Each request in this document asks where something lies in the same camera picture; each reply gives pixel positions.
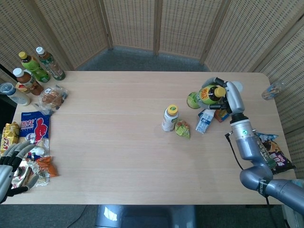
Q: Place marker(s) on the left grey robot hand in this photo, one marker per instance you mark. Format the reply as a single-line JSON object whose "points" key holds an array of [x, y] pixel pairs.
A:
{"points": [[4, 171]]}

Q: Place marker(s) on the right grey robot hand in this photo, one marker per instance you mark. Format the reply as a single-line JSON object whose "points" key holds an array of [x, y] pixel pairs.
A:
{"points": [[235, 99]]}

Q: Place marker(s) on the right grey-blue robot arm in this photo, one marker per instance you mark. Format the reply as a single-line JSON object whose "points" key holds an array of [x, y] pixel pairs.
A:
{"points": [[249, 147]]}

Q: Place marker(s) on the white bottle yellow cap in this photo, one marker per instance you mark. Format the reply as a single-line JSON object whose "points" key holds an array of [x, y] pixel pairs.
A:
{"points": [[169, 118]]}

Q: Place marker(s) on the brown tea bottle white cap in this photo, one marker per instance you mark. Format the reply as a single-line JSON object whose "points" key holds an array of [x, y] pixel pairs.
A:
{"points": [[27, 82]]}

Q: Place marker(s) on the green tea bottle yellow cap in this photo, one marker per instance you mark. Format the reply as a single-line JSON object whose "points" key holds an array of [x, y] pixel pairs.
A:
{"points": [[34, 69]]}

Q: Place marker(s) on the green tea bottle white cap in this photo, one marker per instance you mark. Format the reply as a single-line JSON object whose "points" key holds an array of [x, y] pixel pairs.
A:
{"points": [[51, 64]]}

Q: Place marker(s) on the white round disc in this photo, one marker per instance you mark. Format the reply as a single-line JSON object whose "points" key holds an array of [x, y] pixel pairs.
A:
{"points": [[240, 86]]}

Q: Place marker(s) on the orange silver snack packets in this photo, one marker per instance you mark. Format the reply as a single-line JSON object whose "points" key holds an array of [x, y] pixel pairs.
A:
{"points": [[26, 173]]}

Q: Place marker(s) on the orange snack box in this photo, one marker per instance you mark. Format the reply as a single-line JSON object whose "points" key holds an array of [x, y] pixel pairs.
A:
{"points": [[221, 116]]}

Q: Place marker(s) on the yellow snack bag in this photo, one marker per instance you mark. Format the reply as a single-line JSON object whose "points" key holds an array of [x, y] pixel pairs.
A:
{"points": [[9, 136]]}

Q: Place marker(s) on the white blue-capped drink carton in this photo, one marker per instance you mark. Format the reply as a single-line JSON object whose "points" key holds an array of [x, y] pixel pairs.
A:
{"points": [[204, 122]]}

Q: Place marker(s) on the small white blue packet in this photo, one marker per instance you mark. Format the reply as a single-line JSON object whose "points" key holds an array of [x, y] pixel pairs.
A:
{"points": [[38, 150]]}

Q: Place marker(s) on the clear plastic bottle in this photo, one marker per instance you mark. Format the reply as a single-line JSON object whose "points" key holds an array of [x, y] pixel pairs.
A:
{"points": [[273, 90]]}

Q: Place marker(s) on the orange snack packet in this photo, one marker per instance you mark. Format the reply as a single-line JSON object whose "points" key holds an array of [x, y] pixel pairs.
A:
{"points": [[48, 166]]}

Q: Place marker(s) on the blue white red snack bag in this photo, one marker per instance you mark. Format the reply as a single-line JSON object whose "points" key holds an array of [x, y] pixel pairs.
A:
{"points": [[35, 126]]}

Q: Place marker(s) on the green snack packet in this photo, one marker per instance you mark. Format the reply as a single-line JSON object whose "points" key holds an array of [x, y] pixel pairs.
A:
{"points": [[183, 128]]}

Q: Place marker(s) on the purple snack bag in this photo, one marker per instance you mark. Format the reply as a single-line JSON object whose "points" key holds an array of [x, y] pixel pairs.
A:
{"points": [[278, 154]]}

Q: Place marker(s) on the white bottle grey cap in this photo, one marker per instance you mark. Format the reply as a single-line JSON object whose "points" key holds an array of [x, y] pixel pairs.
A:
{"points": [[15, 95]]}

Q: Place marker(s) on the bread in clear bag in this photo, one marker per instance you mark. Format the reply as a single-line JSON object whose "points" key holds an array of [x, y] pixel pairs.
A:
{"points": [[51, 98]]}

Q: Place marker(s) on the water bottle blue label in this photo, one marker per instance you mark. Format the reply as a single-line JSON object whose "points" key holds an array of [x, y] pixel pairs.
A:
{"points": [[299, 182]]}

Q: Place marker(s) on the bamboo folding screen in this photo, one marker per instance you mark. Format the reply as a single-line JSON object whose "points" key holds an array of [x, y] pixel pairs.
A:
{"points": [[133, 23]]}

